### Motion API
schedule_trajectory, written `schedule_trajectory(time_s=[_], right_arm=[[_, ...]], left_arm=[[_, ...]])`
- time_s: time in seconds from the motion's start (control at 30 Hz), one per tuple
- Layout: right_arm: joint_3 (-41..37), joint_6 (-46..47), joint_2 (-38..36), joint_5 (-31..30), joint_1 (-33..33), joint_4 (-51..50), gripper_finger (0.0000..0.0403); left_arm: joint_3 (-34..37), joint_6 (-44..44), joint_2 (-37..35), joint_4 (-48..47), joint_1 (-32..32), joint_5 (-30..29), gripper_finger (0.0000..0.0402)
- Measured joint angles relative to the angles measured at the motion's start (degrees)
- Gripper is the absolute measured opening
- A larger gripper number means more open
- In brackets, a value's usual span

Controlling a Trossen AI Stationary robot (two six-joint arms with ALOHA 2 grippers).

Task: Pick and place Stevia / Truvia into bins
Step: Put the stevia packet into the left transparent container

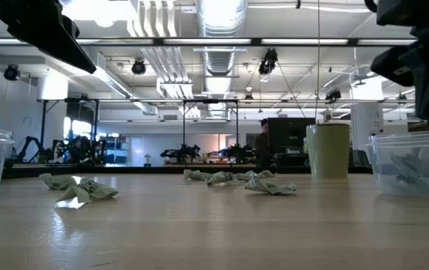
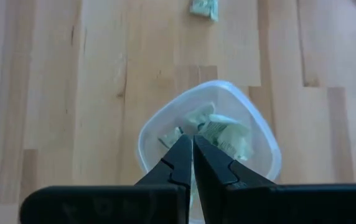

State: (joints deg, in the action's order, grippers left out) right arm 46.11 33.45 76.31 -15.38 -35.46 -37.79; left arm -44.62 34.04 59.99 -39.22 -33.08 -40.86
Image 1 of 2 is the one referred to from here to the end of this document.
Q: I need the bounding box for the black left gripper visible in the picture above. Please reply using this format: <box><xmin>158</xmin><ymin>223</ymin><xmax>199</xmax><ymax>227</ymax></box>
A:
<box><xmin>0</xmin><ymin>0</ymin><xmax>98</xmax><ymax>75</ymax></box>

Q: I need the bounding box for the black hanging ceiling camera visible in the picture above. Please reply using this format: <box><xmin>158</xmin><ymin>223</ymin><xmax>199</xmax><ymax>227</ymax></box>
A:
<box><xmin>130</xmin><ymin>58</ymin><xmax>147</xmax><ymax>75</ymax></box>
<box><xmin>258</xmin><ymin>47</ymin><xmax>278</xmax><ymax>75</ymax></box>
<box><xmin>3</xmin><ymin>64</ymin><xmax>20</xmax><ymax>82</ymax></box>
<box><xmin>325</xmin><ymin>88</ymin><xmax>342</xmax><ymax>102</ymax></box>

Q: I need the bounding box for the black computer monitor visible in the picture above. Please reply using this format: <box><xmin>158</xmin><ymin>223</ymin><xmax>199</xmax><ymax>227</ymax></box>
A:
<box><xmin>267</xmin><ymin>117</ymin><xmax>317</xmax><ymax>155</ymax></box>

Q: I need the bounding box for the black overhead frame bar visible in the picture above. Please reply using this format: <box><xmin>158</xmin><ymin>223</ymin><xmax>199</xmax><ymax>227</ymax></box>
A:
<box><xmin>0</xmin><ymin>36</ymin><xmax>420</xmax><ymax>48</ymax></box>

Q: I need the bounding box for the person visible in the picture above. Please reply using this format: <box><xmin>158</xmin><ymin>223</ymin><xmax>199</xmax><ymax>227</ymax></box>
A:
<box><xmin>254</xmin><ymin>118</ymin><xmax>272</xmax><ymax>167</ymax></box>

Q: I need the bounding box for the shelf with blue bins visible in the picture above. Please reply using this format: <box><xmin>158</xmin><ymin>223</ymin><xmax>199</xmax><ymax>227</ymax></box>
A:
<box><xmin>97</xmin><ymin>134</ymin><xmax>129</xmax><ymax>166</ymax></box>

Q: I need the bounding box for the pale green mug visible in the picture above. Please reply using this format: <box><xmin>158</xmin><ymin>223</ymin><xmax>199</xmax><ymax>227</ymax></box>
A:
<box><xmin>304</xmin><ymin>123</ymin><xmax>351</xmax><ymax>179</ymax></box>

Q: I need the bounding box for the thin hanging cable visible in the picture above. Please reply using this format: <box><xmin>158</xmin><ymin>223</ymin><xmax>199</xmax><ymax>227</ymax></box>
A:
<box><xmin>314</xmin><ymin>0</ymin><xmax>321</xmax><ymax>125</ymax></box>

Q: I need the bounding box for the black office chair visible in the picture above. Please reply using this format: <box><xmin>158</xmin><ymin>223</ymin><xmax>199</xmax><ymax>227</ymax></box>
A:
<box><xmin>351</xmin><ymin>149</ymin><xmax>371</xmax><ymax>168</ymax></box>

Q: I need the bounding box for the silver round ceiling duct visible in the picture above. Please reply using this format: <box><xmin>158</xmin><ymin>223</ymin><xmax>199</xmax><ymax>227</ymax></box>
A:
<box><xmin>194</xmin><ymin>0</ymin><xmax>249</xmax><ymax>118</ymax></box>

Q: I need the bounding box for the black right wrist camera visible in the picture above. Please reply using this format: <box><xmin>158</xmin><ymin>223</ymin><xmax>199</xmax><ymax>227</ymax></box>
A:
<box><xmin>370</xmin><ymin>44</ymin><xmax>415</xmax><ymax>88</ymax></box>

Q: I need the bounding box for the white fluorescent light fixture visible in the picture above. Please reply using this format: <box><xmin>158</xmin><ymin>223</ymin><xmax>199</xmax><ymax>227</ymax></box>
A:
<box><xmin>156</xmin><ymin>76</ymin><xmax>195</xmax><ymax>101</ymax></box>

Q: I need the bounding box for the black table edge rail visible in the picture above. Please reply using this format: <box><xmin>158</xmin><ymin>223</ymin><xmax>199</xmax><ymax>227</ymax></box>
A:
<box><xmin>2</xmin><ymin>164</ymin><xmax>373</xmax><ymax>179</ymax></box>

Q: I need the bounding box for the black background rig frame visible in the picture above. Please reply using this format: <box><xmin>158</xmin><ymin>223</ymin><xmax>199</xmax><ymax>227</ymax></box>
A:
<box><xmin>36</xmin><ymin>97</ymin><xmax>101</xmax><ymax>166</ymax></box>
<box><xmin>182</xmin><ymin>99</ymin><xmax>240</xmax><ymax>166</ymax></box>

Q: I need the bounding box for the white rectangular ceiling duct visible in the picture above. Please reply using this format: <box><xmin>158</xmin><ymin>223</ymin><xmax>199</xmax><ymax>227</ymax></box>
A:
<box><xmin>94</xmin><ymin>52</ymin><xmax>159</xmax><ymax>116</ymax></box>

